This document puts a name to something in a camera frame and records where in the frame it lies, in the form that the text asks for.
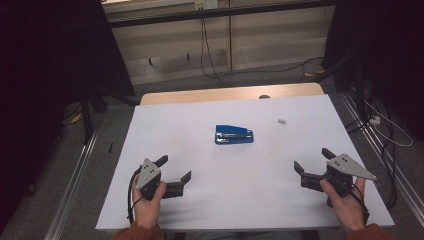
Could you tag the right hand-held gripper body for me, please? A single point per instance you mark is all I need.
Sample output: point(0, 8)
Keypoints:
point(343, 166)

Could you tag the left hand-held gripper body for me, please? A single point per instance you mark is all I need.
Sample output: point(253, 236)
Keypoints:
point(148, 174)

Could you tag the blue stapler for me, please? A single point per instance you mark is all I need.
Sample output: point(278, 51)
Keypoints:
point(233, 135)

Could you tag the person's left hand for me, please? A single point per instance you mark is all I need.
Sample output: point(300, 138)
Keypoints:
point(146, 210)

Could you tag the person's right hand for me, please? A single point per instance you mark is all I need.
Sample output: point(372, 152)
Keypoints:
point(346, 210)

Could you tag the white power plug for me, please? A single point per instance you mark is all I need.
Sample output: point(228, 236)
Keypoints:
point(375, 120)

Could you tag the white table cover sheet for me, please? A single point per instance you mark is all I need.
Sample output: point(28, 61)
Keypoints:
point(233, 186)

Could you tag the black metal stand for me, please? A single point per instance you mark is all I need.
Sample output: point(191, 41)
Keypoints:
point(358, 83)

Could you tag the black tripod stand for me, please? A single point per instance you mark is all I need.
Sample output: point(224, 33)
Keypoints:
point(87, 116)

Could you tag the black curtain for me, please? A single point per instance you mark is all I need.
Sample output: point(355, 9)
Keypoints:
point(393, 50)
point(40, 83)

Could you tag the black metal bar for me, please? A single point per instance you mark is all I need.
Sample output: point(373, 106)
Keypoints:
point(216, 13)

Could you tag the aluminium floor rail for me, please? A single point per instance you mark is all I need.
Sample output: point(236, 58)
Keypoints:
point(71, 190)
point(405, 186)

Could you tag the white wall socket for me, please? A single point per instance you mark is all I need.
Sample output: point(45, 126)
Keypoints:
point(206, 4)

